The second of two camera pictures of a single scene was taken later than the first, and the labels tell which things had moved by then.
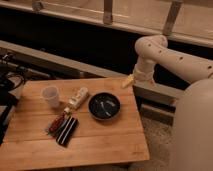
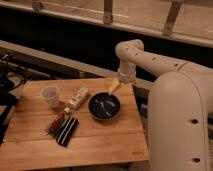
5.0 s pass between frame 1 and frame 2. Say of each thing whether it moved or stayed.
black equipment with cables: stayed
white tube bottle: stayed
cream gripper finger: moved
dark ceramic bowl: stayed
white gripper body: moved
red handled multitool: stayed
